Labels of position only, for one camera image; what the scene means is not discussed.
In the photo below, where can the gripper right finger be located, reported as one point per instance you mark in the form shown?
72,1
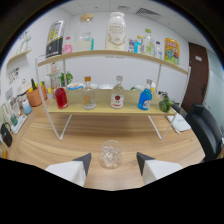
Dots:
156,170

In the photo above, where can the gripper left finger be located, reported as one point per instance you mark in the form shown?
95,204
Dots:
71,171

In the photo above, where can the blue liquid bottle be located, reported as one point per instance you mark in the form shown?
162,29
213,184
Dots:
145,100

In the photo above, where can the clear bottle orange cap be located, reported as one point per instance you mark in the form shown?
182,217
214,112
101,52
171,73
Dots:
89,98

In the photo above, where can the white milk bottle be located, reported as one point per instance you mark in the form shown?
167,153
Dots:
115,35

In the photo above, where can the green cup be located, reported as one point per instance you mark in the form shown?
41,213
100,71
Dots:
14,119

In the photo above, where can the clear glass with ice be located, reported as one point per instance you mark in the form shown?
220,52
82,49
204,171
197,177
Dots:
110,155

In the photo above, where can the white cloth bag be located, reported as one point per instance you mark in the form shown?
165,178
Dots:
179,122

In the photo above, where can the black chair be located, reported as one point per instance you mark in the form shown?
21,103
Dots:
204,130

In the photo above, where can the glass jar of limes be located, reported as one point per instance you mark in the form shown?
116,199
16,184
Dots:
165,104

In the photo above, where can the white kitchen scale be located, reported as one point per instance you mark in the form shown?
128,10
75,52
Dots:
20,124

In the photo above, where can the two-tier wooden shelf rack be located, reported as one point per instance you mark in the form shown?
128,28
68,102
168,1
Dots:
103,107

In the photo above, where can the red liquid glass bottle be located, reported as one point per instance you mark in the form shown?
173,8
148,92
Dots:
61,98

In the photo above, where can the black kettle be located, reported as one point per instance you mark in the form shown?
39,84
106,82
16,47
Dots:
6,136

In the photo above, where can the white and blue canister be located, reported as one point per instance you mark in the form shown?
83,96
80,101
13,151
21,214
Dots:
26,107

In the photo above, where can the clear bottle red label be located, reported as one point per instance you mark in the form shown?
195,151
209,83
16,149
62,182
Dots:
117,98

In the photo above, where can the orange basket with produce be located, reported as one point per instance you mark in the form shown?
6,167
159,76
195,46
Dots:
36,97

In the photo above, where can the white tub yellow label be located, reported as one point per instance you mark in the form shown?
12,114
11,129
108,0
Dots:
153,87

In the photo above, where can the blue rimmed bowl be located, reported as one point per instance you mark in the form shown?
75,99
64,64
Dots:
75,86

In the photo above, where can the green potted plant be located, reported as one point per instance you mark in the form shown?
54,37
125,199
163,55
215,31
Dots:
69,77

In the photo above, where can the yellow orange can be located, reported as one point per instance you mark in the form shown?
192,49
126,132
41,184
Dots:
172,51

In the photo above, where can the small pink bottle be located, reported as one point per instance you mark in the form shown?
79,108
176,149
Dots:
67,47

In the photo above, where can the small blue bottle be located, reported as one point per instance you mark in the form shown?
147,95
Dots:
138,46

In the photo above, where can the clear bottle green cap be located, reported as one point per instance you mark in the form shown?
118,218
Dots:
148,45

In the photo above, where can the large black can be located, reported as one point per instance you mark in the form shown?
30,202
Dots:
55,40

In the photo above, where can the wooden wall shelf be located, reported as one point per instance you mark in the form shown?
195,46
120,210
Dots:
19,56

